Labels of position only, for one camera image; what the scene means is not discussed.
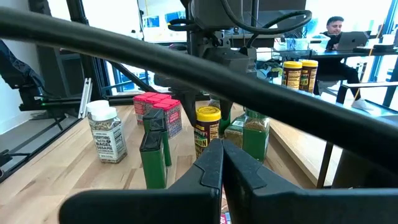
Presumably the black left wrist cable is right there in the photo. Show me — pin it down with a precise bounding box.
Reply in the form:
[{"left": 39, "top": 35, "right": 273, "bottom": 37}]
[{"left": 167, "top": 0, "right": 313, "bottom": 47}]

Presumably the black desk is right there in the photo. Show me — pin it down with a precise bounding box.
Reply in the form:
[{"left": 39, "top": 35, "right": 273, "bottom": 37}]
[{"left": 257, "top": 46, "right": 398, "bottom": 108}]

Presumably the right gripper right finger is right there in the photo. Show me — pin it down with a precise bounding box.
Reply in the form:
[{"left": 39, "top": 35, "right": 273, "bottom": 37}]
[{"left": 221, "top": 139, "right": 398, "bottom": 224}]

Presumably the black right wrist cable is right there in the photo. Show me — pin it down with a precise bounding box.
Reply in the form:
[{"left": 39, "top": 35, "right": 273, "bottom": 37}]
[{"left": 0, "top": 6, "right": 398, "bottom": 175}]

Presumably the green black-lid spice tin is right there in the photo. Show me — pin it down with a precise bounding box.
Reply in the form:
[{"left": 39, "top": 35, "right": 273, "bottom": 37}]
[
  {"left": 142, "top": 108, "right": 173, "bottom": 167},
  {"left": 139, "top": 130, "right": 169, "bottom": 190}
]

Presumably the yellow-lid spice jar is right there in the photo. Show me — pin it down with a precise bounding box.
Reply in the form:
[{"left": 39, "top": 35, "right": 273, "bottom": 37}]
[
  {"left": 194, "top": 106, "right": 222, "bottom": 159},
  {"left": 281, "top": 60, "right": 303, "bottom": 91},
  {"left": 298, "top": 59, "right": 319, "bottom": 94}
]

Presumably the person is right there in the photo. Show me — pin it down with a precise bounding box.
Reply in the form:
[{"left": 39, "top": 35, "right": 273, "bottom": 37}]
[{"left": 313, "top": 16, "right": 374, "bottom": 111}]

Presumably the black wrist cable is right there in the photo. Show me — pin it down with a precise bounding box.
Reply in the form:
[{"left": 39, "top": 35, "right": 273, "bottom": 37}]
[
  {"left": 167, "top": 0, "right": 313, "bottom": 47},
  {"left": 0, "top": 6, "right": 398, "bottom": 175}
]

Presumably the grey laptop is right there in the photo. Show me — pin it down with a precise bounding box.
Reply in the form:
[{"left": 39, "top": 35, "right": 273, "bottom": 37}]
[{"left": 337, "top": 30, "right": 371, "bottom": 52}]

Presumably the silver aluminium profile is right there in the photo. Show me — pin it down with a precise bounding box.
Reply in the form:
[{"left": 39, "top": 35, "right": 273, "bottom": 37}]
[{"left": 77, "top": 77, "right": 93, "bottom": 119}]

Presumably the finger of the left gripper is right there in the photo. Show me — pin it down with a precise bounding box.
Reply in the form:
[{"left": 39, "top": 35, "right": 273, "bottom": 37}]
[
  {"left": 180, "top": 90, "right": 197, "bottom": 127},
  {"left": 219, "top": 98, "right": 233, "bottom": 125}
]

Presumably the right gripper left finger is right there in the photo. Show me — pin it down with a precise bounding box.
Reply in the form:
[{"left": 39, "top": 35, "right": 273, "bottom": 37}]
[{"left": 58, "top": 139, "right": 223, "bottom": 224}]

